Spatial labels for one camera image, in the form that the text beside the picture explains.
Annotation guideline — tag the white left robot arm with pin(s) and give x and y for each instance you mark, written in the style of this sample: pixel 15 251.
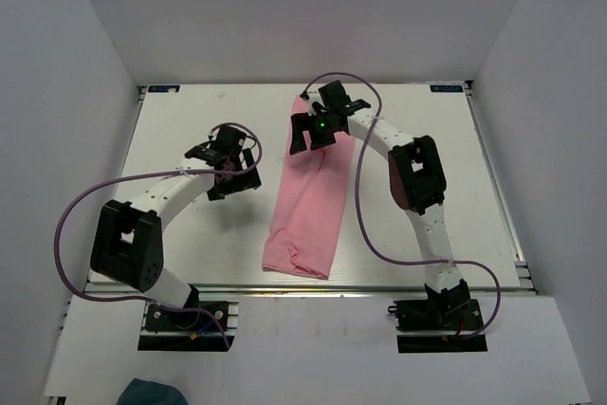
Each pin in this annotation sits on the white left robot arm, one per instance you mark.
pixel 128 246

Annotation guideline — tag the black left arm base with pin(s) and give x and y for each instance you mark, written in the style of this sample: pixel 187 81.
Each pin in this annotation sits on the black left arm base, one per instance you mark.
pixel 211 331

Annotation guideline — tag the pink t-shirt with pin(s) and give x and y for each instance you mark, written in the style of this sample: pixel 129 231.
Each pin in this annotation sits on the pink t-shirt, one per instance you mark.
pixel 305 227

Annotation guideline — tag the left blue logo sticker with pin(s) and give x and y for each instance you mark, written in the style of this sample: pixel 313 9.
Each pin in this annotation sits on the left blue logo sticker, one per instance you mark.
pixel 161 88

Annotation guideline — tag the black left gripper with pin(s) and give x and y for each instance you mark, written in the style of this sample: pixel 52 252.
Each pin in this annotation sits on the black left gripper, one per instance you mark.
pixel 245 181

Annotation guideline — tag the dark teal cloth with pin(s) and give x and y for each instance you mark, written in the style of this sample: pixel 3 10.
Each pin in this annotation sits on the dark teal cloth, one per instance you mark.
pixel 144 392

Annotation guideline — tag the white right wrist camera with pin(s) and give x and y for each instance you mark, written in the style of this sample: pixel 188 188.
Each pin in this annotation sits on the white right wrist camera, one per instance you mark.
pixel 314 103

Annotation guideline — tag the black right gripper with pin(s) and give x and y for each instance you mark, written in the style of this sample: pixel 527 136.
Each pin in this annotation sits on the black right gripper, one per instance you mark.
pixel 303 121

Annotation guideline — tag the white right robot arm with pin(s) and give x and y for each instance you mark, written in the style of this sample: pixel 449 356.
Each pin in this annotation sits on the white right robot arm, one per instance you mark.
pixel 416 180

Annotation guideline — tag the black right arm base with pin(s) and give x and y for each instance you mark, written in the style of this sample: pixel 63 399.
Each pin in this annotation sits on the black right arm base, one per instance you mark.
pixel 449 321

